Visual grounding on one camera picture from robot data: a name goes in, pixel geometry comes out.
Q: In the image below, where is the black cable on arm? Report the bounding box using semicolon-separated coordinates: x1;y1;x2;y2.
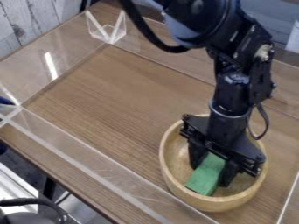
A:
246;102;271;141

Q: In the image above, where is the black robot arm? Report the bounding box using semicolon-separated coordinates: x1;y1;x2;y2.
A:
117;0;276;187

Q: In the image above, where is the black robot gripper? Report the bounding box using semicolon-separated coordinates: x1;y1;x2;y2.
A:
180;101;267;187

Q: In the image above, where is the brown wooden bowl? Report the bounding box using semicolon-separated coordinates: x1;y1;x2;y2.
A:
158;120;268;213

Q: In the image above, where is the clear acrylic enclosure wall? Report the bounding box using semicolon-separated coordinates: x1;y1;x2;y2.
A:
0;5;299;224

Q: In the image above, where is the black metal table leg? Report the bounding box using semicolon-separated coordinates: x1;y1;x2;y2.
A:
42;178;56;200

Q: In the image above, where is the black cable lower left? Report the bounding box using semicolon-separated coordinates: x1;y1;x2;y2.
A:
0;196;65;224

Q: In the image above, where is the green rectangular block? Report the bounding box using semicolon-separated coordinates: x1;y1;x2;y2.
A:
184;153;225;196

